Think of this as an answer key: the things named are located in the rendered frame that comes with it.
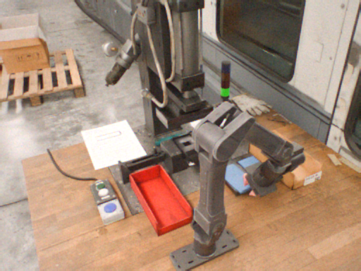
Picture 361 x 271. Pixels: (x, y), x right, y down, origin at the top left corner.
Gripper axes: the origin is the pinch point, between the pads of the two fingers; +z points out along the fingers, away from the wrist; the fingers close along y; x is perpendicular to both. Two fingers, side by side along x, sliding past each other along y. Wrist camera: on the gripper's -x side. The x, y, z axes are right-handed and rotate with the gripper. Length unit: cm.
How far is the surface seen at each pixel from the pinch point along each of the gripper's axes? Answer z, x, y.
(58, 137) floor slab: 190, 31, 144
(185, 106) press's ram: -9.5, 11.3, 31.7
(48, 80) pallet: 225, 17, 237
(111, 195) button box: 13.2, 40.5, 18.8
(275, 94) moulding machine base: 25, -57, 43
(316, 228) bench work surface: -7.3, -8.9, -20.0
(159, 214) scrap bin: 8.0, 29.4, 5.4
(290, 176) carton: -3.8, -14.4, -2.2
